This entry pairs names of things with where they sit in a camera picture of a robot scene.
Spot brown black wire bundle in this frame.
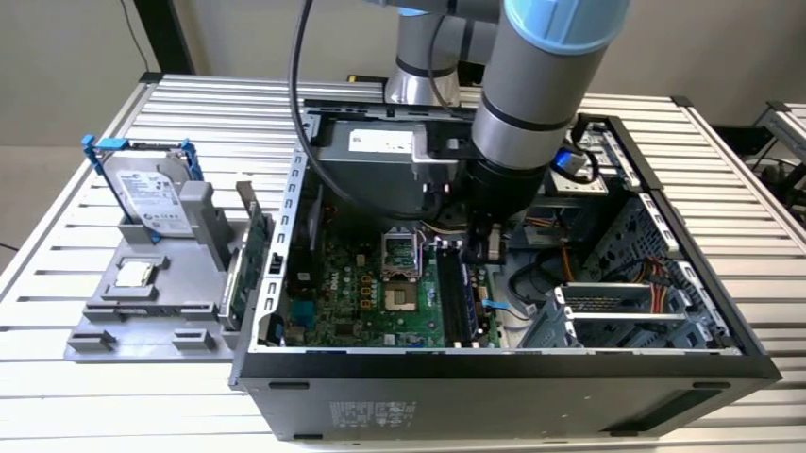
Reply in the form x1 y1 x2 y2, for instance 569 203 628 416
417 207 473 237

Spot orange yellow wire bundle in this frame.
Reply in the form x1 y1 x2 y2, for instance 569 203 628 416
640 258 675 315

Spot green motherboard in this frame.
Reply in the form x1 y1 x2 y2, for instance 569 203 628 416
281 230 504 350

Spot CPU socket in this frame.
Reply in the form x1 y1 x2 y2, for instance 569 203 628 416
384 282 420 312

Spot grey power supply unit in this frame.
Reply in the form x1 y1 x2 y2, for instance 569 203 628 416
306 120 467 223

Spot grey parts rack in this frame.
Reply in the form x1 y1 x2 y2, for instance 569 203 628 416
64 181 278 364

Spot neighbouring metal slat table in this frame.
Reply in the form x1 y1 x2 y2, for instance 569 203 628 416
745 100 806 223

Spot thin wall cable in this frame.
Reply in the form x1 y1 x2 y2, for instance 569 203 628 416
122 0 152 72

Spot thin orange wire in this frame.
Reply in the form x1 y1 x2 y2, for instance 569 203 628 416
557 239 575 285

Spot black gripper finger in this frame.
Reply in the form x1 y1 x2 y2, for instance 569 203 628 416
481 225 508 264
463 219 489 263

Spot grey metal disk bay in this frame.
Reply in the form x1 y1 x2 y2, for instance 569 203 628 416
552 282 719 350

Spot black open PC case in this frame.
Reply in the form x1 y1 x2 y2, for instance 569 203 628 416
226 97 781 443

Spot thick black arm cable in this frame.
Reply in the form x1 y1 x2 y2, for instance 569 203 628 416
286 0 441 221

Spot silver CPU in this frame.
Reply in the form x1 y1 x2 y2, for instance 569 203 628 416
110 262 156 289

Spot green graphics card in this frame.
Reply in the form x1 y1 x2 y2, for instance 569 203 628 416
216 181 276 334

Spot black upright post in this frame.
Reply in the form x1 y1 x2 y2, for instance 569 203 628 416
134 0 196 76

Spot grey metal drive cage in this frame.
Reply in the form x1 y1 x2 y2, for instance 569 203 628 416
521 115 631 246

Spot RAM stick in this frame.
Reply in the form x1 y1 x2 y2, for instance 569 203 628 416
84 305 212 316
460 261 484 344

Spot black looped wire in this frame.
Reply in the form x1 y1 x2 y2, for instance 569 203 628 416
507 261 563 325

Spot metal socket cover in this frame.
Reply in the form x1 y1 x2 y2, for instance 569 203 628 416
380 227 423 280

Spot hard disk in blue carrier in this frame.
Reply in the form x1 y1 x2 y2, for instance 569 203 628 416
78 135 204 246

